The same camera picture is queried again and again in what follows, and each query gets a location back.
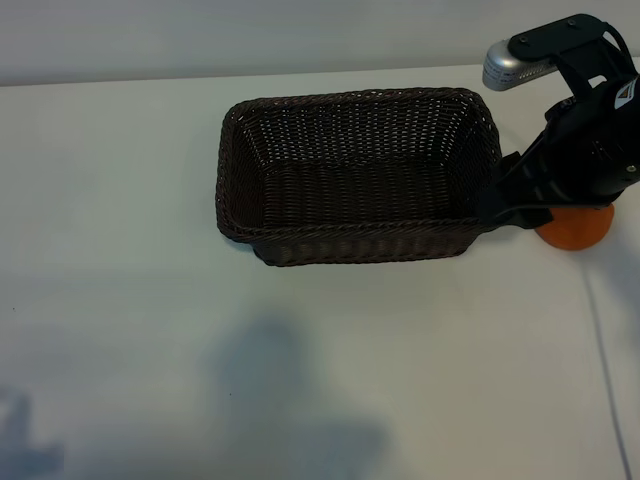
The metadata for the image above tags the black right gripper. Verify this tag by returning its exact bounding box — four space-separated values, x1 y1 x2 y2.
476 84 609 232

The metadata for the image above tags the orange fruit with knob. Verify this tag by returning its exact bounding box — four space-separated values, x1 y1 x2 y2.
532 203 615 251

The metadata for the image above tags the dark brown wicker basket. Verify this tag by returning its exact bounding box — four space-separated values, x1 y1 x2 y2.
214 87 504 269

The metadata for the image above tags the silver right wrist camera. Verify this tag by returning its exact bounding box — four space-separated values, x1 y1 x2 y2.
481 39 557 94

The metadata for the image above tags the black right camera bracket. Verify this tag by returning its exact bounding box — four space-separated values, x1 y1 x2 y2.
507 13 632 91

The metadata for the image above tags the thin black camera cable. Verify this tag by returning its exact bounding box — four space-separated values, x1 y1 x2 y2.
604 19 640 76

